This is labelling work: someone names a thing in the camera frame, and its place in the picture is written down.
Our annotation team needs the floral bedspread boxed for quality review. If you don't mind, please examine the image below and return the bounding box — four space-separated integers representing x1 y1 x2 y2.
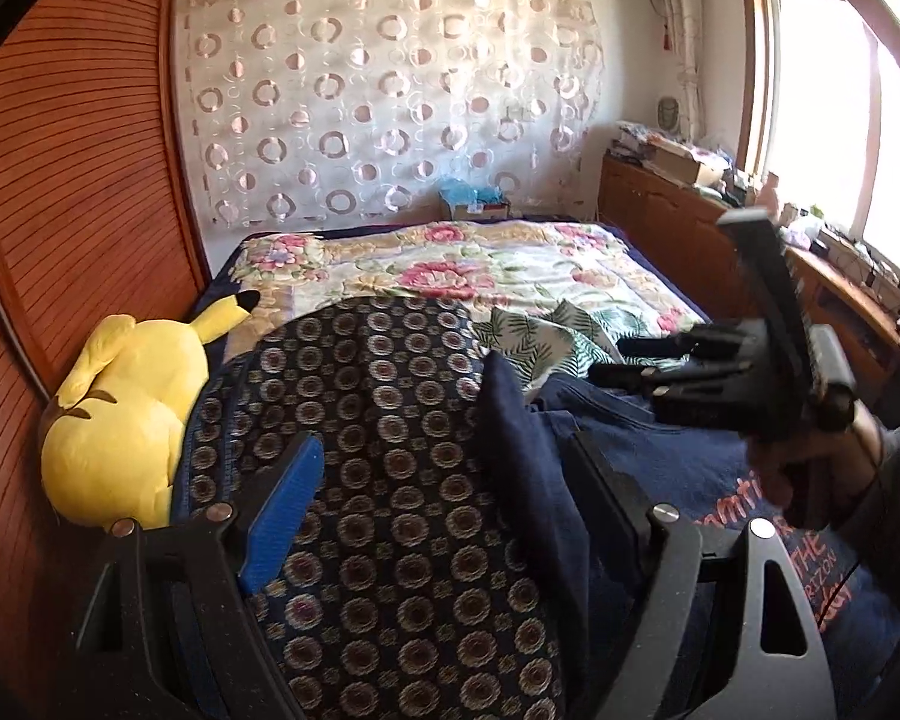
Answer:
210 219 710 361

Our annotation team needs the wooden cabinet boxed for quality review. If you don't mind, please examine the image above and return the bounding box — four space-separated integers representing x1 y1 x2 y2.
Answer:
598 154 900 391

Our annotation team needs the window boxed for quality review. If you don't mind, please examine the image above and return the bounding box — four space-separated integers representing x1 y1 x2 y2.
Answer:
739 0 900 286

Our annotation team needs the pile of books and boxes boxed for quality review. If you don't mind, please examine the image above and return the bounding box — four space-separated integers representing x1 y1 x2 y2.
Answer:
613 120 730 192

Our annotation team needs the yellow plush toy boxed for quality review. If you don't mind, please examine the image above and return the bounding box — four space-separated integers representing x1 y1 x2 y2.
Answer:
39 289 262 530

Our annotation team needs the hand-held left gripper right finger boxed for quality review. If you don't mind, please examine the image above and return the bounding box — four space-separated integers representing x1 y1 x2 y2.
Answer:
566 431 835 720

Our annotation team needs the person's right hand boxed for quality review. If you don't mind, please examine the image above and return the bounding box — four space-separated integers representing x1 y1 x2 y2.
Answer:
746 401 882 530

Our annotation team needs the row of small windowsill items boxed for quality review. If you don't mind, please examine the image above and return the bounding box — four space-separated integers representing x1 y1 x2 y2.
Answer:
724 169 900 331

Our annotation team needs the patterned window curtain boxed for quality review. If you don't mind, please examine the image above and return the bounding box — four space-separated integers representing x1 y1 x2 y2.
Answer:
654 0 710 147

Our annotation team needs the slatted wooden panel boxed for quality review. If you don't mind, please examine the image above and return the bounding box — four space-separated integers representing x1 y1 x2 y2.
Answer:
0 0 211 691

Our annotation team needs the palm leaf print cloth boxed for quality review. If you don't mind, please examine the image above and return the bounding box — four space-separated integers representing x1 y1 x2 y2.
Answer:
469 300 650 391

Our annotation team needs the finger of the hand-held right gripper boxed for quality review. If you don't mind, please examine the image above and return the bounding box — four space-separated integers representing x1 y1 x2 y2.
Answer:
589 360 755 430
616 319 751 362

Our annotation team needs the person's right forearm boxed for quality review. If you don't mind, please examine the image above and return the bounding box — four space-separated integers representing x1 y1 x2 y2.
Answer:
832 424 900 578

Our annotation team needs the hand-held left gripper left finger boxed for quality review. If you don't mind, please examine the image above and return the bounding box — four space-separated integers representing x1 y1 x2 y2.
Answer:
67 431 327 720

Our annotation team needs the box of blue items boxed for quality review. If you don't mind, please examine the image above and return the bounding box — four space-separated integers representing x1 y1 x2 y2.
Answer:
439 178 511 222

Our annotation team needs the circle pattern lace curtain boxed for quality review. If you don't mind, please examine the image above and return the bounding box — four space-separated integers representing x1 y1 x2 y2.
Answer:
176 0 605 230

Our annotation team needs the navy blue t-shirt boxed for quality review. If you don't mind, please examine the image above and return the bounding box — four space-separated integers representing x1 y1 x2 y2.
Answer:
480 351 900 691

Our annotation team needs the dark medallion print folded garment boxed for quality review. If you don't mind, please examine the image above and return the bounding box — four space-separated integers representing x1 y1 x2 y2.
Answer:
169 292 593 720

